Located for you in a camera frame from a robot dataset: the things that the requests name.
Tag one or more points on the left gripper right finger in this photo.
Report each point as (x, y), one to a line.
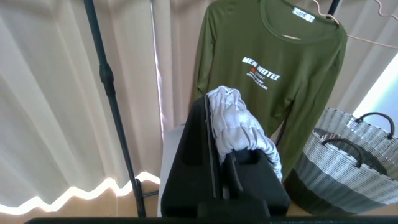
(261, 183)

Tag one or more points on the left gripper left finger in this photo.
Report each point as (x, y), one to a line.
(189, 180)

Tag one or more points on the blue-grey garment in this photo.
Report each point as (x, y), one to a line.
(236, 124)

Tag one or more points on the green long-sleeved shirt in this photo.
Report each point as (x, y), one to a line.
(295, 62)

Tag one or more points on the white laundry basket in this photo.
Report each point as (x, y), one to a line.
(339, 174)

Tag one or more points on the black clothes rack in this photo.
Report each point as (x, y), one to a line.
(107, 77)

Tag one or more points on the beige curtain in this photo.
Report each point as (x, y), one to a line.
(46, 93)

